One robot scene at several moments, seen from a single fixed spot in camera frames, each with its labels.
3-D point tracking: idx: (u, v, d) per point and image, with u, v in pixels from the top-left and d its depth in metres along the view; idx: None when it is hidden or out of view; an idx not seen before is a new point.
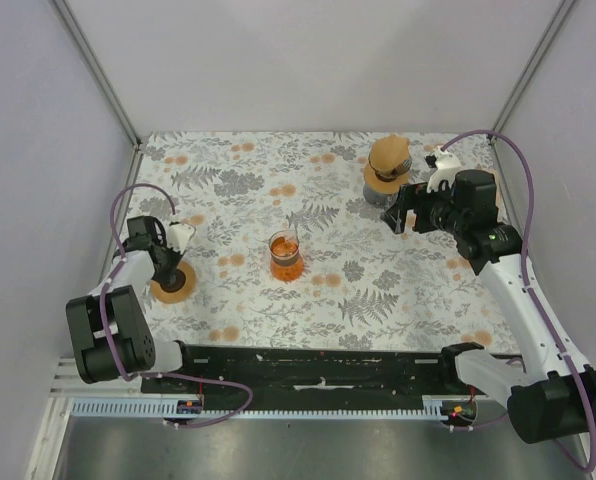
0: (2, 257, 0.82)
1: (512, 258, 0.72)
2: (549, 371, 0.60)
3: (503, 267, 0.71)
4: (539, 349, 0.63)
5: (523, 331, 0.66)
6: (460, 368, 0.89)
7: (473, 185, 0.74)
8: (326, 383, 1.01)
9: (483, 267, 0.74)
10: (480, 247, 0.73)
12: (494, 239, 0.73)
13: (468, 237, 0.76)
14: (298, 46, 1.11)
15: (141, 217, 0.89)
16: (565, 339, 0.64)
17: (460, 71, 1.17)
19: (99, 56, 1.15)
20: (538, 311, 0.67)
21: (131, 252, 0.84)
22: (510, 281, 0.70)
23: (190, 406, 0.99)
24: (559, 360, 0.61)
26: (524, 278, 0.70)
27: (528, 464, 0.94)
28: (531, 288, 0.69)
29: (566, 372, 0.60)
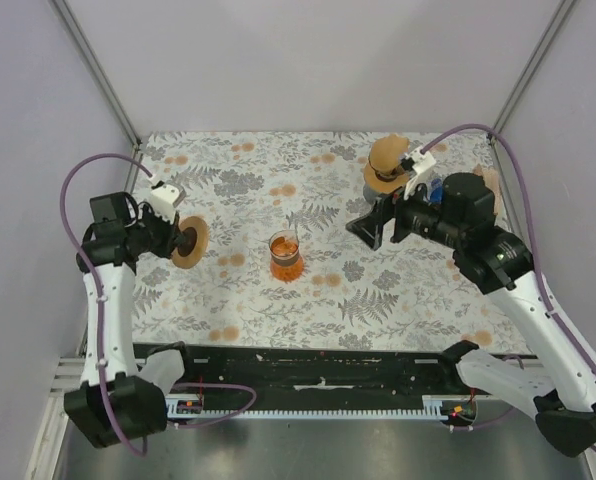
0: (2, 256, 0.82)
1: (524, 277, 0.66)
2: (593, 405, 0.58)
3: (518, 292, 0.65)
4: (577, 380, 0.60)
5: (554, 360, 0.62)
6: (461, 373, 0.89)
7: (472, 198, 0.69)
8: (325, 383, 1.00)
9: (495, 290, 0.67)
10: (489, 269, 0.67)
12: (503, 258, 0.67)
13: (471, 256, 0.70)
14: (297, 46, 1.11)
15: (107, 196, 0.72)
16: None
17: (460, 71, 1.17)
19: (99, 57, 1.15)
20: (567, 337, 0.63)
21: (105, 279, 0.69)
22: (531, 307, 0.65)
23: (190, 406, 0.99)
24: None
26: (546, 302, 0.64)
27: (528, 464, 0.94)
28: (555, 312, 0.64)
29: None
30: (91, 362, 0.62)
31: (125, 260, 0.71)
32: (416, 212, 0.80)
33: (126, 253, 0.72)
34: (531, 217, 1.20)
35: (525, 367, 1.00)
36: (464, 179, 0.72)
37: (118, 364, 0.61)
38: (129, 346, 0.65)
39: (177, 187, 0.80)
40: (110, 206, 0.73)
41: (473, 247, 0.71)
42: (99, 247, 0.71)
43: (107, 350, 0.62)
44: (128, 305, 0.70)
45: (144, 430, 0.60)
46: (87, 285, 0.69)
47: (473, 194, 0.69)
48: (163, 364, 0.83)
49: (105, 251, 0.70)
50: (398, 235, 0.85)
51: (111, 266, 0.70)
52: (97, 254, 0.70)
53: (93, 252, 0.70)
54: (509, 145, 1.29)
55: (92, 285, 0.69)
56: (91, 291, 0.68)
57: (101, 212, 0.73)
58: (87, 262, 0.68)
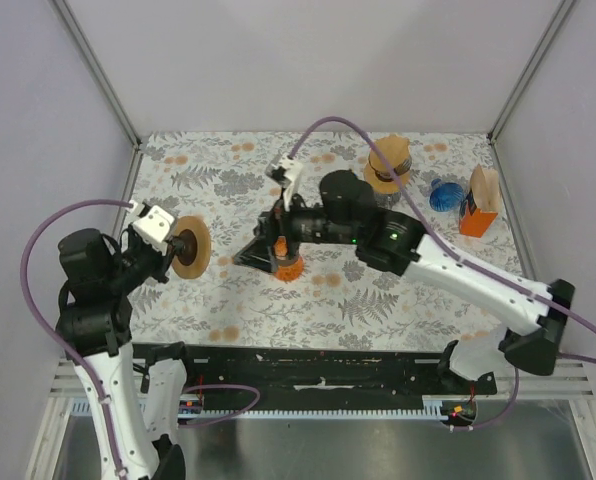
0: (2, 256, 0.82)
1: (422, 245, 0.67)
2: (538, 320, 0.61)
3: (424, 260, 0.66)
4: (515, 307, 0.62)
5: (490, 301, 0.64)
6: (459, 373, 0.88)
7: (354, 199, 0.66)
8: (326, 383, 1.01)
9: (405, 268, 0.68)
10: (393, 255, 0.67)
12: (397, 239, 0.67)
13: (374, 247, 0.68)
14: (298, 46, 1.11)
15: (82, 250, 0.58)
16: (519, 279, 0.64)
17: (459, 71, 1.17)
19: (98, 56, 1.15)
20: (486, 276, 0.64)
21: (103, 371, 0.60)
22: (443, 267, 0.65)
23: (191, 406, 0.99)
24: (532, 302, 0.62)
26: (450, 255, 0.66)
27: (529, 464, 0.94)
28: (463, 259, 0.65)
29: (546, 307, 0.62)
30: (109, 467, 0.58)
31: (119, 341, 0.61)
32: (303, 219, 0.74)
33: (116, 324, 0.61)
34: (531, 217, 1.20)
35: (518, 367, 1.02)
36: (334, 178, 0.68)
37: (139, 469, 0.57)
38: (145, 438, 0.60)
39: (166, 214, 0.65)
40: (88, 266, 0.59)
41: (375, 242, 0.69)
42: (82, 318, 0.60)
43: (123, 454, 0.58)
44: (135, 392, 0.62)
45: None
46: (82, 379, 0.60)
47: (354, 194, 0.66)
48: (165, 385, 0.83)
49: (89, 326, 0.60)
50: (290, 245, 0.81)
51: (105, 355, 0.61)
52: (81, 331, 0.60)
53: (77, 327, 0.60)
54: (510, 145, 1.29)
55: (88, 380, 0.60)
56: (88, 385, 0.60)
57: (78, 273, 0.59)
58: (75, 356, 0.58)
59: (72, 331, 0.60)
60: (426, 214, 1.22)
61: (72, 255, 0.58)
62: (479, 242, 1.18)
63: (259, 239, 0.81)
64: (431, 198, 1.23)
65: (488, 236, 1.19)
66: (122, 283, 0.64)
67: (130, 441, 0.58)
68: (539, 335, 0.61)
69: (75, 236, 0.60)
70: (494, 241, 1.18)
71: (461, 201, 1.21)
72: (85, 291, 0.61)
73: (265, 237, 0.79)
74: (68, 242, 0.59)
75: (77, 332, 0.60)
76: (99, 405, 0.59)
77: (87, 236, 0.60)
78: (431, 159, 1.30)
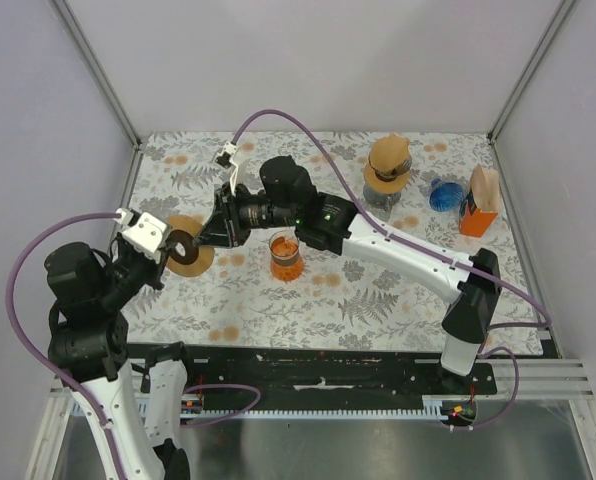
0: (2, 255, 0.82)
1: (354, 224, 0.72)
2: (459, 286, 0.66)
3: (356, 236, 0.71)
4: (437, 274, 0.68)
5: (418, 272, 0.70)
6: (455, 371, 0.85)
7: (290, 182, 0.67)
8: (325, 383, 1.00)
9: (341, 246, 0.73)
10: (329, 234, 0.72)
12: (331, 219, 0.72)
13: (311, 228, 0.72)
14: (297, 46, 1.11)
15: (73, 268, 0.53)
16: (443, 250, 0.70)
17: (459, 71, 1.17)
19: (99, 57, 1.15)
20: (410, 247, 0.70)
21: (103, 395, 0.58)
22: (372, 242, 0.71)
23: (190, 406, 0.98)
24: (454, 270, 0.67)
26: (379, 230, 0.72)
27: (529, 464, 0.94)
28: (391, 233, 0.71)
29: (467, 274, 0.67)
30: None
31: (116, 365, 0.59)
32: (248, 205, 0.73)
33: (112, 346, 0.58)
34: (531, 217, 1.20)
35: (519, 366, 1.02)
36: (273, 164, 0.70)
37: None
38: (149, 455, 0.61)
39: (160, 222, 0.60)
40: (81, 285, 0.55)
41: (313, 224, 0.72)
42: (76, 341, 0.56)
43: (129, 472, 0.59)
44: (137, 412, 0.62)
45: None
46: (81, 404, 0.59)
47: (291, 177, 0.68)
48: (166, 387, 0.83)
49: (85, 349, 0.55)
50: (241, 236, 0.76)
51: (104, 379, 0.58)
52: (75, 355, 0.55)
53: (71, 351, 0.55)
54: (509, 145, 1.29)
55: (88, 405, 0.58)
56: (88, 411, 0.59)
57: (70, 291, 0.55)
58: (73, 383, 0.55)
59: (64, 355, 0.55)
60: (427, 214, 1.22)
61: (65, 274, 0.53)
62: (479, 242, 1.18)
63: (213, 218, 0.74)
64: (431, 198, 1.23)
65: (488, 236, 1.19)
66: (115, 299, 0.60)
67: (135, 462, 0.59)
68: (461, 300, 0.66)
69: (63, 254, 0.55)
70: (494, 241, 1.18)
71: (461, 201, 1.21)
72: (78, 311, 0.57)
73: (220, 215, 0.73)
74: (57, 260, 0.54)
75: (71, 357, 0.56)
76: (102, 429, 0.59)
77: (76, 254, 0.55)
78: (431, 159, 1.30)
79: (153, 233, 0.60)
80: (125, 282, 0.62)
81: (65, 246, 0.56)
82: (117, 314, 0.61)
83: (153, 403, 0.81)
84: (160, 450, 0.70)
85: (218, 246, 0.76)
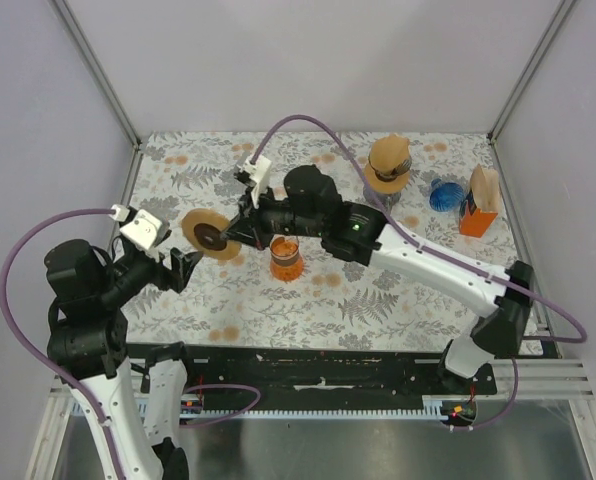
0: (2, 254, 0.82)
1: (383, 233, 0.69)
2: (495, 301, 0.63)
3: (386, 247, 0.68)
4: (473, 288, 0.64)
5: (451, 286, 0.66)
6: (457, 372, 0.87)
7: (317, 192, 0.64)
8: (325, 383, 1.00)
9: (370, 257, 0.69)
10: (356, 245, 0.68)
12: (360, 229, 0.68)
13: (336, 238, 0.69)
14: (297, 46, 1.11)
15: (72, 266, 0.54)
16: (478, 263, 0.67)
17: (459, 71, 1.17)
19: (99, 57, 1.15)
20: (443, 259, 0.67)
21: (101, 392, 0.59)
22: (403, 254, 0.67)
23: (191, 406, 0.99)
24: (490, 283, 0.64)
26: (410, 241, 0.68)
27: (529, 465, 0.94)
28: (423, 245, 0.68)
29: (503, 288, 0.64)
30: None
31: (116, 363, 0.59)
32: (271, 213, 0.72)
33: (111, 344, 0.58)
34: (530, 217, 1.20)
35: (518, 367, 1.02)
36: (298, 172, 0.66)
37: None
38: (148, 454, 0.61)
39: (151, 216, 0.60)
40: (79, 283, 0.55)
41: (340, 235, 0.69)
42: (75, 339, 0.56)
43: (128, 471, 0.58)
44: (135, 409, 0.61)
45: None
46: (80, 401, 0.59)
47: (316, 187, 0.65)
48: (166, 387, 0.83)
49: (84, 347, 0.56)
50: (264, 239, 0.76)
51: (102, 376, 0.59)
52: (75, 353, 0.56)
53: (70, 349, 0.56)
54: (509, 145, 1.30)
55: (86, 402, 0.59)
56: (87, 408, 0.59)
57: (68, 289, 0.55)
58: (72, 381, 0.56)
59: (64, 353, 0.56)
60: (427, 214, 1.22)
61: (62, 272, 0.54)
62: (479, 242, 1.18)
63: (239, 223, 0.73)
64: (431, 198, 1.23)
65: (488, 236, 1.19)
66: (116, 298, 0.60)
67: (134, 459, 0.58)
68: (498, 314, 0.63)
69: (62, 252, 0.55)
70: (494, 241, 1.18)
71: (461, 201, 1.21)
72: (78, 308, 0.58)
73: (245, 221, 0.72)
74: (56, 257, 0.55)
75: (70, 354, 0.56)
76: (100, 427, 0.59)
77: (75, 250, 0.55)
78: (431, 159, 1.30)
79: (147, 228, 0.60)
80: (126, 280, 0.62)
81: (65, 243, 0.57)
82: (117, 312, 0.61)
83: (152, 399, 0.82)
84: (160, 448, 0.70)
85: (243, 243, 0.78)
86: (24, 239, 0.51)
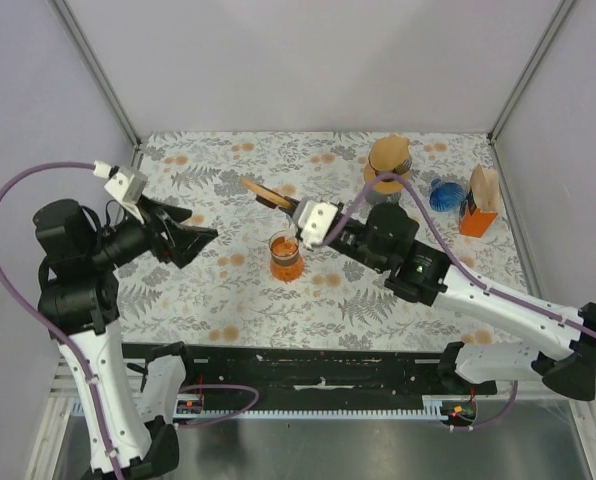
0: (2, 255, 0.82)
1: (448, 275, 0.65)
2: (571, 345, 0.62)
3: (453, 290, 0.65)
4: (546, 333, 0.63)
5: (521, 329, 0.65)
6: (465, 376, 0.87)
7: (404, 237, 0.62)
8: (325, 383, 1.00)
9: (434, 298, 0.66)
10: (421, 286, 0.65)
12: (425, 271, 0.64)
13: (402, 279, 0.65)
14: (298, 46, 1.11)
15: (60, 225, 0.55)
16: (549, 306, 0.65)
17: (459, 71, 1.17)
19: (99, 57, 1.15)
20: (512, 302, 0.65)
21: (90, 349, 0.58)
22: (471, 296, 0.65)
23: (190, 406, 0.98)
24: (563, 327, 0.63)
26: (476, 283, 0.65)
27: (529, 465, 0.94)
28: (491, 287, 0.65)
29: (577, 332, 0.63)
30: (99, 446, 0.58)
31: (105, 319, 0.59)
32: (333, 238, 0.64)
33: (102, 302, 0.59)
34: (531, 217, 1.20)
35: None
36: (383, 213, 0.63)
37: (131, 448, 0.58)
38: (134, 419, 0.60)
39: (129, 171, 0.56)
40: (65, 240, 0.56)
41: (407, 275, 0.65)
42: (65, 295, 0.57)
43: (113, 434, 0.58)
44: (123, 371, 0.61)
45: (166, 471, 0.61)
46: (67, 358, 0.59)
47: (405, 231, 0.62)
48: (162, 378, 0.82)
49: (73, 303, 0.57)
50: None
51: (91, 332, 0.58)
52: (65, 309, 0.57)
53: (60, 305, 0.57)
54: (509, 145, 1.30)
55: (74, 360, 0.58)
56: (74, 365, 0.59)
57: (56, 246, 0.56)
58: (61, 335, 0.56)
59: (56, 309, 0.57)
60: (427, 214, 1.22)
61: (47, 228, 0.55)
62: (479, 242, 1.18)
63: None
64: (431, 198, 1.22)
65: (488, 236, 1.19)
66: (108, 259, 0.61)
67: (121, 422, 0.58)
68: (574, 360, 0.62)
69: (50, 211, 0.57)
70: (494, 240, 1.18)
71: (461, 201, 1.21)
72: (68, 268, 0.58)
73: None
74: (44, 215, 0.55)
75: (61, 311, 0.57)
76: (87, 385, 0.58)
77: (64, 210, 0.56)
78: (431, 159, 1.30)
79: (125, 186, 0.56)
80: (119, 245, 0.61)
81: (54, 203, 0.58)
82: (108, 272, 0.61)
83: (148, 384, 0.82)
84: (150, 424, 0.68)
85: None
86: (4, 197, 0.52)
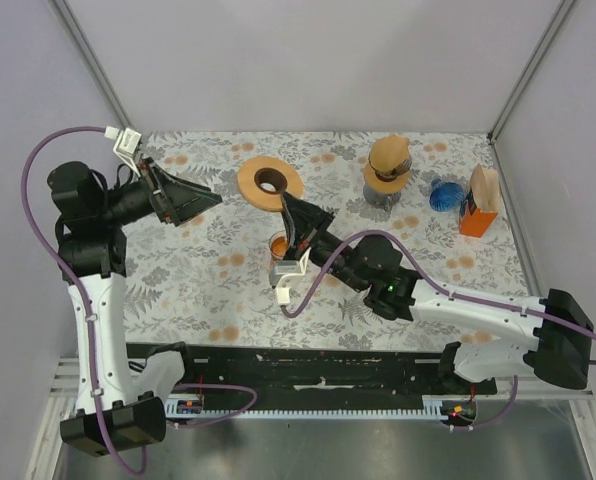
0: (2, 256, 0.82)
1: (417, 289, 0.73)
2: (535, 333, 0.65)
3: (419, 302, 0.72)
4: (510, 324, 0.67)
5: (485, 324, 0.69)
6: (467, 377, 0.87)
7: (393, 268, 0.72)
8: (325, 383, 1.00)
9: (410, 312, 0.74)
10: (395, 305, 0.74)
12: (395, 289, 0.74)
13: (378, 299, 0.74)
14: (298, 46, 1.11)
15: (74, 186, 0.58)
16: (510, 298, 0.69)
17: (459, 71, 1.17)
19: (99, 57, 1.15)
20: (474, 301, 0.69)
21: (92, 291, 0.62)
22: (437, 303, 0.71)
23: (191, 406, 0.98)
24: (524, 316, 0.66)
26: (441, 291, 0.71)
27: (528, 465, 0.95)
28: (454, 292, 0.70)
29: (540, 320, 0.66)
30: (86, 387, 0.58)
31: (113, 266, 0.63)
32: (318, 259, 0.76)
33: (113, 255, 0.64)
34: (530, 217, 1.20)
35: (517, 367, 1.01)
36: (368, 243, 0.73)
37: (115, 392, 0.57)
38: (125, 369, 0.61)
39: (131, 128, 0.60)
40: (78, 202, 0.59)
41: (383, 297, 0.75)
42: (82, 248, 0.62)
43: (101, 374, 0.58)
44: (120, 321, 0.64)
45: (148, 434, 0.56)
46: (74, 298, 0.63)
47: (393, 263, 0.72)
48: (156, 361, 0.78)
49: (88, 257, 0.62)
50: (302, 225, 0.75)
51: (97, 275, 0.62)
52: (81, 260, 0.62)
53: (77, 256, 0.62)
54: (509, 145, 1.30)
55: (79, 299, 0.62)
56: (79, 305, 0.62)
57: (70, 207, 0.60)
58: (73, 276, 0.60)
59: (72, 259, 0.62)
60: (427, 214, 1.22)
61: (61, 191, 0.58)
62: (479, 242, 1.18)
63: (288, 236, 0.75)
64: (431, 198, 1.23)
65: (488, 236, 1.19)
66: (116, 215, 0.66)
67: (110, 365, 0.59)
68: (539, 346, 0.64)
69: (62, 172, 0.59)
70: (494, 240, 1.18)
71: (461, 201, 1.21)
72: (80, 225, 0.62)
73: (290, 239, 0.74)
74: (58, 178, 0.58)
75: (78, 260, 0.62)
76: (85, 323, 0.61)
77: (77, 171, 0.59)
78: (431, 159, 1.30)
79: (124, 141, 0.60)
80: (127, 203, 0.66)
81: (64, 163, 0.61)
82: (117, 228, 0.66)
83: (150, 362, 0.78)
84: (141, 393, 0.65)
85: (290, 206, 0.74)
86: (34, 163, 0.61)
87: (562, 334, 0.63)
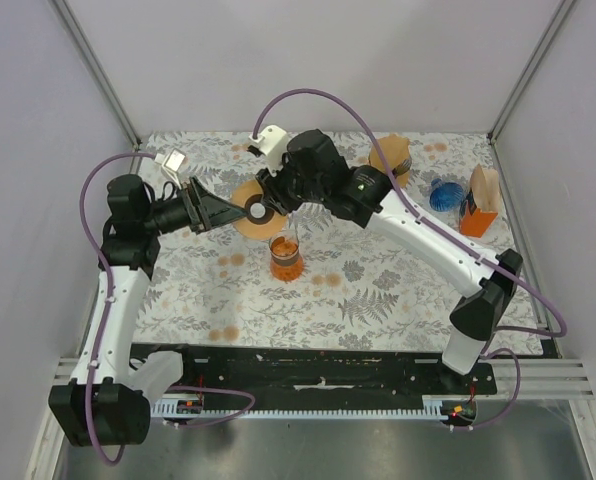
0: (2, 254, 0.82)
1: (387, 199, 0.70)
2: (481, 282, 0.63)
3: (386, 212, 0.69)
4: (462, 267, 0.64)
5: (438, 259, 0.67)
6: (454, 368, 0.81)
7: (313, 147, 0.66)
8: (326, 383, 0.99)
9: (369, 219, 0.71)
10: (358, 204, 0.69)
12: (364, 190, 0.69)
13: (340, 199, 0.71)
14: (299, 45, 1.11)
15: (126, 194, 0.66)
16: (472, 244, 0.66)
17: (458, 70, 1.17)
19: (99, 56, 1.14)
20: (438, 232, 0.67)
21: (118, 278, 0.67)
22: (402, 222, 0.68)
23: (190, 406, 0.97)
24: (478, 265, 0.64)
26: (410, 211, 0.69)
27: (528, 464, 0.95)
28: (423, 217, 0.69)
29: (490, 272, 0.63)
30: (84, 360, 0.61)
31: (141, 264, 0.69)
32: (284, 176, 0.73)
33: (145, 258, 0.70)
34: (530, 217, 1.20)
35: (519, 367, 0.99)
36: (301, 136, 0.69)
37: (109, 370, 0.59)
38: (124, 353, 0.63)
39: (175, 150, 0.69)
40: (127, 207, 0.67)
41: (345, 201, 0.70)
42: (121, 247, 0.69)
43: (100, 351, 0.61)
44: (134, 310, 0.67)
45: (128, 423, 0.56)
46: (101, 280, 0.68)
47: (313, 143, 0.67)
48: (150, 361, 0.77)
49: (122, 256, 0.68)
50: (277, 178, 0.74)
51: (126, 267, 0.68)
52: (118, 256, 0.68)
53: (115, 251, 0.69)
54: (509, 145, 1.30)
55: (105, 282, 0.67)
56: (102, 287, 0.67)
57: (119, 211, 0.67)
58: (105, 261, 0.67)
59: (109, 254, 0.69)
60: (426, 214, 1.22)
61: (116, 195, 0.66)
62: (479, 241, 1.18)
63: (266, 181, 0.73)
64: (431, 198, 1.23)
65: (488, 236, 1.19)
66: (158, 224, 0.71)
67: (112, 345, 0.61)
68: (478, 292, 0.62)
69: (121, 181, 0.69)
70: (494, 240, 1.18)
71: (461, 201, 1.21)
72: (125, 227, 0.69)
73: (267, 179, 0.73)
74: (116, 185, 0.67)
75: (114, 254, 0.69)
76: (103, 303, 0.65)
77: (132, 181, 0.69)
78: (431, 159, 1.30)
79: (169, 162, 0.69)
80: (168, 215, 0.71)
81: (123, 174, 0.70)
82: (156, 236, 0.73)
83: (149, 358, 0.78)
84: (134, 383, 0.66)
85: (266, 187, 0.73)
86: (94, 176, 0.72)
87: (498, 289, 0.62)
